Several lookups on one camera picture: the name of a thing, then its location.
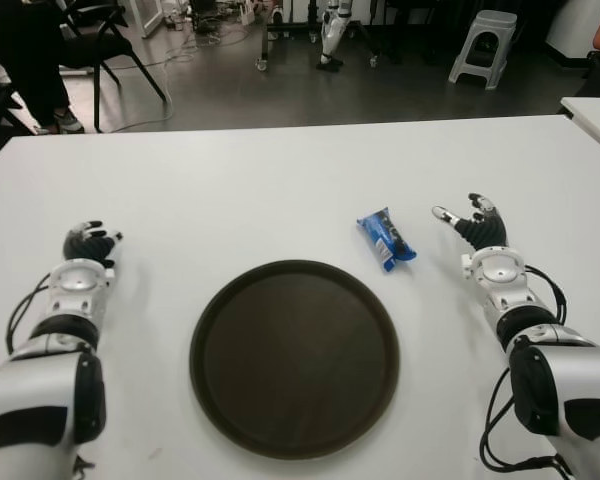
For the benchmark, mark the white metal frame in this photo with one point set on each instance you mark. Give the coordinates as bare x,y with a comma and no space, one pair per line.
152,15

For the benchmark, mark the round dark brown tray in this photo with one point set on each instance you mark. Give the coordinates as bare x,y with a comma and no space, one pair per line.
292,360

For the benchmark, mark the white side table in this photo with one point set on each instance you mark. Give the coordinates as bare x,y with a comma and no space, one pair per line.
597,117

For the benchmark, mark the blue Oreo cookie packet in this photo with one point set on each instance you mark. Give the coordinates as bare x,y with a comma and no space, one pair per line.
387,240

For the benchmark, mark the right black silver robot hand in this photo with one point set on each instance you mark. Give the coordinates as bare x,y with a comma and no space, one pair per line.
485,230

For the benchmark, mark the black chair with angled legs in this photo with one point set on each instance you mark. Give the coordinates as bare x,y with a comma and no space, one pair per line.
105,47

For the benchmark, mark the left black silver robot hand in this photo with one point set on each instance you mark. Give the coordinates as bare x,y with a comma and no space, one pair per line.
92,245

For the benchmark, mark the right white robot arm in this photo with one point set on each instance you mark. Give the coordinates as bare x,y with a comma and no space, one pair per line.
570,370

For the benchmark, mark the grey plastic stool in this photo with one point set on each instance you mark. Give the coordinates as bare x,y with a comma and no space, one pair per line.
485,25

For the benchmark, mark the black wheeled gantry frame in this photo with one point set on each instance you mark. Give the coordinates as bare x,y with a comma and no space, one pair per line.
264,42

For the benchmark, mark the white humanoid robot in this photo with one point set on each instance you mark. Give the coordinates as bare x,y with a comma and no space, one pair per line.
330,35

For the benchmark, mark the person in black trousers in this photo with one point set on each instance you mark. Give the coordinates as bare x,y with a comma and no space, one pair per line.
35,75

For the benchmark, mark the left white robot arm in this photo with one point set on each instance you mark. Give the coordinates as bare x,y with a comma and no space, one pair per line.
40,390

